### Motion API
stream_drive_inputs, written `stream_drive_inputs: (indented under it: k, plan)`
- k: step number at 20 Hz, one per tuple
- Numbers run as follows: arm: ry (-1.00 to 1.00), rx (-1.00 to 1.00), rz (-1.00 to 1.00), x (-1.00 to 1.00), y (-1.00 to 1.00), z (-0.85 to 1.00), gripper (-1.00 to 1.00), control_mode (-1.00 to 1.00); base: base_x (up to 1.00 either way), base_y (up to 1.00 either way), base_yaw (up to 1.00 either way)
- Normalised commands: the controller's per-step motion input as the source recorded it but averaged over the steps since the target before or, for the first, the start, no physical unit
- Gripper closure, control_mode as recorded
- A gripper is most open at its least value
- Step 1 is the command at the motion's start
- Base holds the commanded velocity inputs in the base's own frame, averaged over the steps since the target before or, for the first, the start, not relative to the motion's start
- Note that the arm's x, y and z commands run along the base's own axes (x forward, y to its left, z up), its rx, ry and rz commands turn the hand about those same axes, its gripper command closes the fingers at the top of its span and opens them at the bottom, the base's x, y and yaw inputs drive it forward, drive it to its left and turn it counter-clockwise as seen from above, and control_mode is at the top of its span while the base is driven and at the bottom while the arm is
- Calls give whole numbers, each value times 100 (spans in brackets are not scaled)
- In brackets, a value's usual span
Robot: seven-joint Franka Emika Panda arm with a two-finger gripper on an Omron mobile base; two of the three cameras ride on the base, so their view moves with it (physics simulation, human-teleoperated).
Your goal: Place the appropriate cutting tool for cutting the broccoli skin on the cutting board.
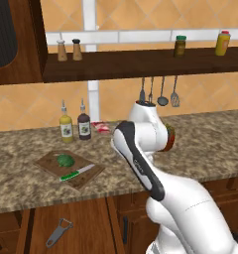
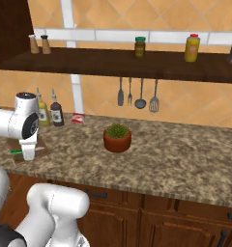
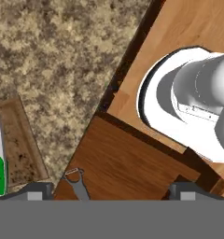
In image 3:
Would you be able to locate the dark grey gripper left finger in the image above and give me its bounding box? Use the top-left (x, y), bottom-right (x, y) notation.
top-left (1, 181), bottom-right (54, 201)

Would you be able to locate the grey vegetable peeler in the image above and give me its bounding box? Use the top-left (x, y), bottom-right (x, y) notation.
top-left (63, 167), bottom-right (91, 201)

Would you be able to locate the white and grey round thing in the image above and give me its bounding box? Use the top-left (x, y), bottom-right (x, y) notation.
top-left (135, 46), bottom-right (224, 164)

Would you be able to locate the wooden cutting board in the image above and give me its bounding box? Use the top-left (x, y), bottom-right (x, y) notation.
top-left (0, 96), bottom-right (51, 198)

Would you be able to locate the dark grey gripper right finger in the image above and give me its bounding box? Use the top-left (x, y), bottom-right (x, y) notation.
top-left (168, 181), bottom-right (224, 201)

